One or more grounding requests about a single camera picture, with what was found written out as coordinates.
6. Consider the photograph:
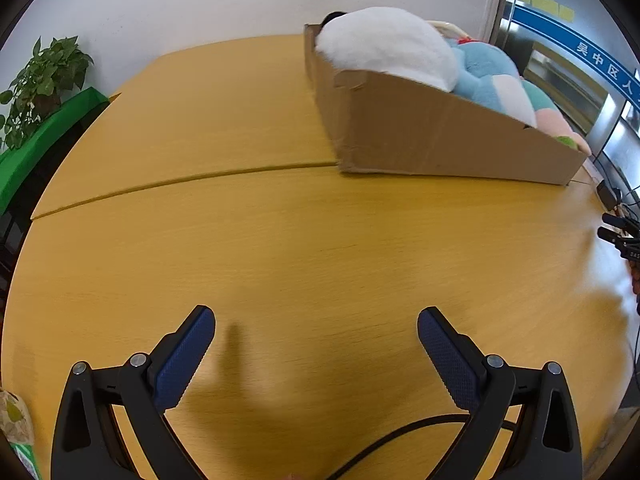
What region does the green and white snack packet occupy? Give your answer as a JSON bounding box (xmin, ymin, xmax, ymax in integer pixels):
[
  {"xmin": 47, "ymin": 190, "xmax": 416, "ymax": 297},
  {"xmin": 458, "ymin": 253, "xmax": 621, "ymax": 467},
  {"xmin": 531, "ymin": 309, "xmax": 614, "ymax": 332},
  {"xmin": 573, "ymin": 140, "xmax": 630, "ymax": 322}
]
[{"xmin": 0, "ymin": 390, "xmax": 42, "ymax": 480}]

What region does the green cloth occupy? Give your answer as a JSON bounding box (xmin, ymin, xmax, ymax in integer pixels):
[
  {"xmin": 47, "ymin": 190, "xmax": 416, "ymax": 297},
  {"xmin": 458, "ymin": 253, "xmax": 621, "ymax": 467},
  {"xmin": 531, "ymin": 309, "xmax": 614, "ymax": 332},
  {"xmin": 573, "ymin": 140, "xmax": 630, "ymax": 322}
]
[{"xmin": 0, "ymin": 86, "xmax": 111, "ymax": 206}]

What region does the blue banner on glass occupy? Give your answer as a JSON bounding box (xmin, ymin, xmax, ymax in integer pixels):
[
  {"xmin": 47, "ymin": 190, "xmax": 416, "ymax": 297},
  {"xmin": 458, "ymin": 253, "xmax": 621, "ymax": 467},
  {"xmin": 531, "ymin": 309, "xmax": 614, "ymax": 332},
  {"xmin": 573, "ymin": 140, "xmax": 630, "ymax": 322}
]
[{"xmin": 512, "ymin": 2, "xmax": 640, "ymax": 126}]

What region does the black cable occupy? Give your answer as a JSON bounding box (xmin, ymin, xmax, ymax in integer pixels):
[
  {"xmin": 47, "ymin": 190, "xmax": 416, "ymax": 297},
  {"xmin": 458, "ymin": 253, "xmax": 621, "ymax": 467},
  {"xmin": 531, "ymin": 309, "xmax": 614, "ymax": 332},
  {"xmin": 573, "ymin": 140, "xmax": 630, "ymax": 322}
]
[{"xmin": 325, "ymin": 414, "xmax": 516, "ymax": 480}]

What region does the pink plush toy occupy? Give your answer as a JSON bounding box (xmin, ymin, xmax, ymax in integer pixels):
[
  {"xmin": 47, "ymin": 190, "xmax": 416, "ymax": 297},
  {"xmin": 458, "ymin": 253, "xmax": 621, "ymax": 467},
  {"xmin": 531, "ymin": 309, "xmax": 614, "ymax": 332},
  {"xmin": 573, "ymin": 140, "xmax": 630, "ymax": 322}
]
[{"xmin": 535, "ymin": 110, "xmax": 592, "ymax": 154}]

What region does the large white plush toy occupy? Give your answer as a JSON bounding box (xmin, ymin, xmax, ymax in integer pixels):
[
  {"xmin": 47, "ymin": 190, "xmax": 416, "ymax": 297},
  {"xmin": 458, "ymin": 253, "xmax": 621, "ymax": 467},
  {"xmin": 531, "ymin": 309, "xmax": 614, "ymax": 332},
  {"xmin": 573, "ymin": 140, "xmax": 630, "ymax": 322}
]
[{"xmin": 315, "ymin": 6, "xmax": 460, "ymax": 93}]

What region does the large cardboard box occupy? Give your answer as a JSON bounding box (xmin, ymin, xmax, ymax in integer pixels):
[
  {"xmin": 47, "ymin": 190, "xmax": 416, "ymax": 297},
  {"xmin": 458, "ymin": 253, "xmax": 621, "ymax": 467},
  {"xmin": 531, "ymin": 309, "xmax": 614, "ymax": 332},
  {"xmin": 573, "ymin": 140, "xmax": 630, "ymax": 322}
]
[{"xmin": 304, "ymin": 23, "xmax": 591, "ymax": 187}]

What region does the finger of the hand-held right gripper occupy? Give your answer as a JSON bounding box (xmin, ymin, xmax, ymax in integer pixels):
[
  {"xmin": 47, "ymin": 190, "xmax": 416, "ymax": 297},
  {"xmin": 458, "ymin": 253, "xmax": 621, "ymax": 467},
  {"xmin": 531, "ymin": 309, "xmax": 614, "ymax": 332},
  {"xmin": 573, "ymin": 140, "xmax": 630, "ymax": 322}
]
[
  {"xmin": 602, "ymin": 212, "xmax": 640, "ymax": 235},
  {"xmin": 597, "ymin": 226, "xmax": 635, "ymax": 252}
]

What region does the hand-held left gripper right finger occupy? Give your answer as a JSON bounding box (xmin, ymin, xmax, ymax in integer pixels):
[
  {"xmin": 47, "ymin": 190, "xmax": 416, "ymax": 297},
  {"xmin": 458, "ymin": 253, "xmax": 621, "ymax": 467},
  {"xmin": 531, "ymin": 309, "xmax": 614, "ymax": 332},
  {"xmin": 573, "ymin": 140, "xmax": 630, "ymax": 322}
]
[{"xmin": 417, "ymin": 306, "xmax": 583, "ymax": 480}]

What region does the mint green plush toy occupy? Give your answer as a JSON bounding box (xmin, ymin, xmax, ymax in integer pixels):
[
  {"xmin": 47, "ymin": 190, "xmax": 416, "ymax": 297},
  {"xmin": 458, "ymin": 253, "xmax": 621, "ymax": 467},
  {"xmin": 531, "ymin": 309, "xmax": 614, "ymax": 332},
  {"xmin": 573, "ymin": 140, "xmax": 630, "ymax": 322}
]
[{"xmin": 522, "ymin": 80, "xmax": 559, "ymax": 116}]

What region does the blue plush toy red headband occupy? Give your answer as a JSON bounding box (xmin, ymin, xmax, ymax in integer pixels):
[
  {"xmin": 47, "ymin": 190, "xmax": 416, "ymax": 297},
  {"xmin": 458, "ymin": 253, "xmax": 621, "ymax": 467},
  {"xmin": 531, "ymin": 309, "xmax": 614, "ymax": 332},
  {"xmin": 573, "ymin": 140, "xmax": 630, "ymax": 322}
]
[{"xmin": 447, "ymin": 35, "xmax": 537, "ymax": 128}]

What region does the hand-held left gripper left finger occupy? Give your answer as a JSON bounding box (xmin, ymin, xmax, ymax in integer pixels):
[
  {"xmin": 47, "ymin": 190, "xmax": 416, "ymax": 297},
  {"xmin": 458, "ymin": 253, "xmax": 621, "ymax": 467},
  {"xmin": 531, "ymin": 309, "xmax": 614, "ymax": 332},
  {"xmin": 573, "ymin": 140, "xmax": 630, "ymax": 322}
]
[{"xmin": 50, "ymin": 304, "xmax": 217, "ymax": 480}]

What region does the large potted green plant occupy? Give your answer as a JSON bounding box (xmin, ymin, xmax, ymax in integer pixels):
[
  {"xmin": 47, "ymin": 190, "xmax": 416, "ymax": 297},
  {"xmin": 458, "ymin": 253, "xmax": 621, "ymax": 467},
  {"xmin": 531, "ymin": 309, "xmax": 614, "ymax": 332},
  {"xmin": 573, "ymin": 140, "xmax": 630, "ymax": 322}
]
[{"xmin": 0, "ymin": 36, "xmax": 95, "ymax": 151}]

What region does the small black device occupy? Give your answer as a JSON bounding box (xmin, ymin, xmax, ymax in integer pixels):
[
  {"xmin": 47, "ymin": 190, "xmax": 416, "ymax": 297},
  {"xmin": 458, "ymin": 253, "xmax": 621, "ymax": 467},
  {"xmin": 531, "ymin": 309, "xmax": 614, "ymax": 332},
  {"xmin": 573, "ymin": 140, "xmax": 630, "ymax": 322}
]
[{"xmin": 596, "ymin": 180, "xmax": 624, "ymax": 209}]

